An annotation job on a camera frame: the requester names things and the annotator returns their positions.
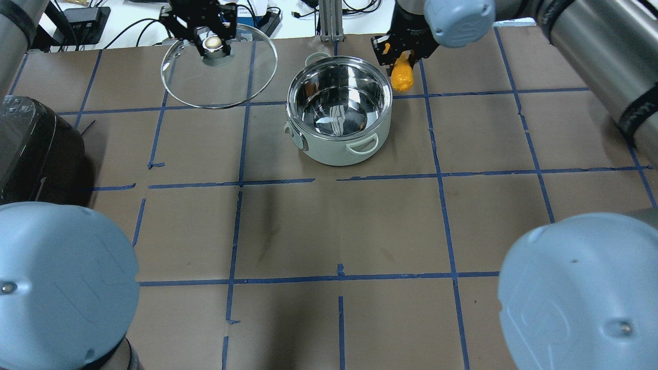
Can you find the yellow corn cob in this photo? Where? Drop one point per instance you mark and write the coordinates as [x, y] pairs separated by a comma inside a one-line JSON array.
[[402, 78]]

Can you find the aluminium frame post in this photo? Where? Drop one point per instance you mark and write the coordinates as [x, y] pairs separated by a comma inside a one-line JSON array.
[[330, 21]]

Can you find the black rice cooker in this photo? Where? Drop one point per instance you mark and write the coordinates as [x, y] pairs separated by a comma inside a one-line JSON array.
[[40, 153]]

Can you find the black power adapter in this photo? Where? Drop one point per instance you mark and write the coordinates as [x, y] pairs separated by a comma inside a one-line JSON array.
[[270, 21]]

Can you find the glass pot lid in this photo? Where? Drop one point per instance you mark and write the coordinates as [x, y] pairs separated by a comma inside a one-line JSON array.
[[215, 73]]

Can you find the blue power strip box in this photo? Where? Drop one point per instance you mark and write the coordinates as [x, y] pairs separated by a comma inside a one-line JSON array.
[[246, 15]]

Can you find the pale green steel pot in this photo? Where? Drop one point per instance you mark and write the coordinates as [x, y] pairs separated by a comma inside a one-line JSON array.
[[339, 109]]

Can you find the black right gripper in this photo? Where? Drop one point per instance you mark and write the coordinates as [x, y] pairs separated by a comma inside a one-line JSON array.
[[409, 32]]

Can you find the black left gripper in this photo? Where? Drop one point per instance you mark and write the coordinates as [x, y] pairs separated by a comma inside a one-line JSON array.
[[199, 16]]

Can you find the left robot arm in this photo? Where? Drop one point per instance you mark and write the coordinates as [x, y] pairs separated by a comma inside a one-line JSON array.
[[74, 293]]

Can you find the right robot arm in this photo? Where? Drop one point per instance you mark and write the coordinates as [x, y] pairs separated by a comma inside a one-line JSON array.
[[579, 293]]

